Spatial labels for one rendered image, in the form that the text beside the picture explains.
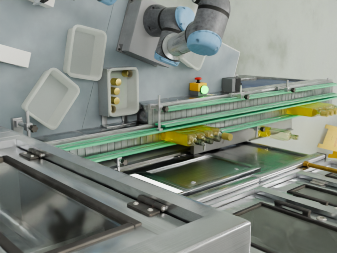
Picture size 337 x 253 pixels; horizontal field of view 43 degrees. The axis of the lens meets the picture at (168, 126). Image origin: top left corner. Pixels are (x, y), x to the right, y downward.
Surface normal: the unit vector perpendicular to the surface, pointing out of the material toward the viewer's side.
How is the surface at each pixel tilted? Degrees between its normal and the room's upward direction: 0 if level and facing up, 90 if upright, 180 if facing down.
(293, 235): 90
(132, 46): 1
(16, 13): 0
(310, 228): 90
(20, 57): 0
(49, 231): 90
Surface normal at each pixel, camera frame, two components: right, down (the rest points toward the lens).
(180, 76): 0.67, 0.14
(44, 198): 0.00, -0.98
